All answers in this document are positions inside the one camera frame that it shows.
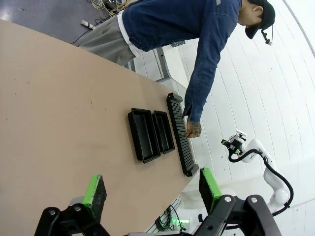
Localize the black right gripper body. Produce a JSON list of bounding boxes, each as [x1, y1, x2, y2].
[[227, 137, 244, 155]]

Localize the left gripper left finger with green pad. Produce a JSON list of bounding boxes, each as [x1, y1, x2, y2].
[[34, 174, 108, 236]]

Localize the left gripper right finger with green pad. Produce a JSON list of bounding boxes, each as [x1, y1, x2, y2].
[[194, 167, 284, 236]]

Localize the black ESD tray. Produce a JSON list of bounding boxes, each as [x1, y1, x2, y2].
[[127, 107, 162, 164], [152, 110, 176, 155]]

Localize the person right forearm denim sleeve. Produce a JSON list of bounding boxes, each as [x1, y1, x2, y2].
[[182, 61, 219, 124]]

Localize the person right hand tattooed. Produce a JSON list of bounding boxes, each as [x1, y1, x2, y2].
[[185, 115, 202, 139]]

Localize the black slotted board rack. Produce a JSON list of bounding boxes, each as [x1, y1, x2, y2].
[[166, 92, 199, 177]]

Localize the white side table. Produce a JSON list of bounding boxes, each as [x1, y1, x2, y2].
[[152, 41, 187, 83]]

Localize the person in denim jacket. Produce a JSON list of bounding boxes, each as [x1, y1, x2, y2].
[[71, 0, 276, 140]]

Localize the black baseball cap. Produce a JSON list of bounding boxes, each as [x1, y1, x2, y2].
[[245, 0, 276, 40]]

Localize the white power strip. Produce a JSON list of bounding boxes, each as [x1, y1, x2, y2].
[[80, 20, 95, 30]]

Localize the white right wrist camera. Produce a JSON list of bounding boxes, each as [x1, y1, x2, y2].
[[235, 129, 248, 141]]

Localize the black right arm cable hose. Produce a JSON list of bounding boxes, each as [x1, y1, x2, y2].
[[228, 147, 295, 209]]

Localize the green coiled cable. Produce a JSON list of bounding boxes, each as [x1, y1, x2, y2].
[[155, 205, 179, 232]]

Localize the small head-mounted camera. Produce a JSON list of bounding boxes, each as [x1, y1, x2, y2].
[[260, 24, 274, 46]]

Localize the tangled floor cables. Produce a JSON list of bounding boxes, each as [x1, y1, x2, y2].
[[90, 0, 110, 11]]

